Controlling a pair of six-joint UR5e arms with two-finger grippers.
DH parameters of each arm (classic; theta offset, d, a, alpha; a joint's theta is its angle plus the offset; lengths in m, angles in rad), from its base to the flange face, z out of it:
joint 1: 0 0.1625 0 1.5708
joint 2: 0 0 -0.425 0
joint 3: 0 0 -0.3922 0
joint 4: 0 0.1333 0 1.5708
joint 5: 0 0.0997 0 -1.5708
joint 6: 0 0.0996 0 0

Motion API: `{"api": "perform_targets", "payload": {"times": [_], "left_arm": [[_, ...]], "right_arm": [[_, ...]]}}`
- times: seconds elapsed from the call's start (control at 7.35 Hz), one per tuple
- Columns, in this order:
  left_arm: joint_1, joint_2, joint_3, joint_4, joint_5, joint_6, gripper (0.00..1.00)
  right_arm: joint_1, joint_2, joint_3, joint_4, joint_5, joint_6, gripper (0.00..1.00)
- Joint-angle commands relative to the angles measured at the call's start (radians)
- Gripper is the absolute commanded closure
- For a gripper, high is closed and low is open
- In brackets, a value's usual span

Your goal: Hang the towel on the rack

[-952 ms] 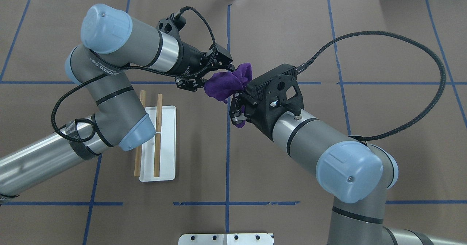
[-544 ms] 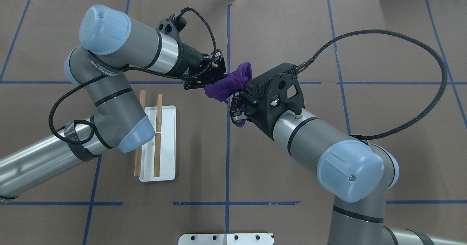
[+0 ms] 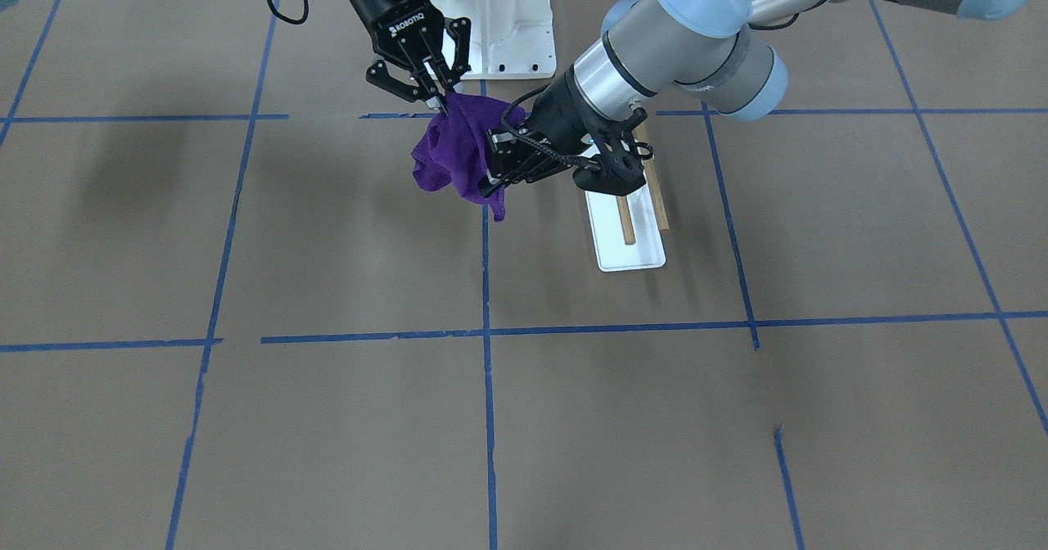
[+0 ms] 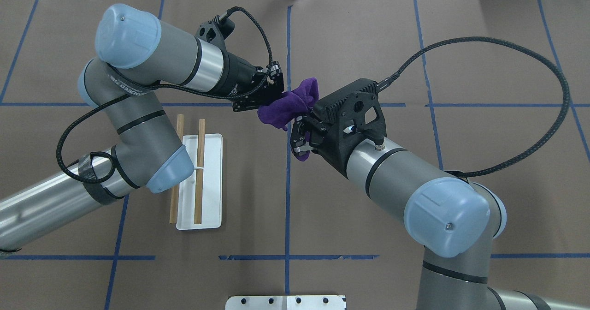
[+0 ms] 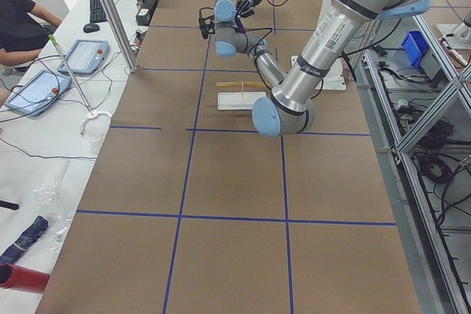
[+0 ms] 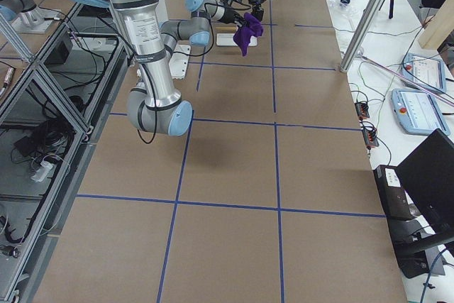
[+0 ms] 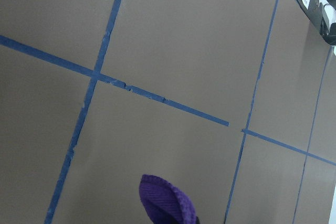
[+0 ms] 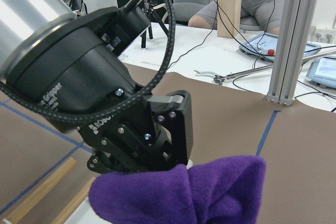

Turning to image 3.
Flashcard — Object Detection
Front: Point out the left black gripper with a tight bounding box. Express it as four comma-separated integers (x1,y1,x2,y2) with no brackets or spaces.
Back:
478,83,599,199

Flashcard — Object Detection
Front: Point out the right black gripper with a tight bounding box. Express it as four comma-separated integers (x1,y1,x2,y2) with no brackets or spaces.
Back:
349,0,472,113

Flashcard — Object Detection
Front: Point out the purple towel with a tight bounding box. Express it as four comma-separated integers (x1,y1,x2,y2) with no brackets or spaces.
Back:
411,92,510,222

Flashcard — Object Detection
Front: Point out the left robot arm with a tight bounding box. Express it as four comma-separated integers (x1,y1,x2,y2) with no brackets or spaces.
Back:
478,0,1029,198

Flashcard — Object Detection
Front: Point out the white rack base tray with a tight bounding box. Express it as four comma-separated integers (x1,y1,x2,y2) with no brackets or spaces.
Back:
585,186,665,273

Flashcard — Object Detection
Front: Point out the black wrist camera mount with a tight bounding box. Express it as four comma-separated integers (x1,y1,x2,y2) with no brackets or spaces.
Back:
572,105,652,196

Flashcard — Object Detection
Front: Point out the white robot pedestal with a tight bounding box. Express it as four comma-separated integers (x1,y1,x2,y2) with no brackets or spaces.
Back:
430,0,558,80

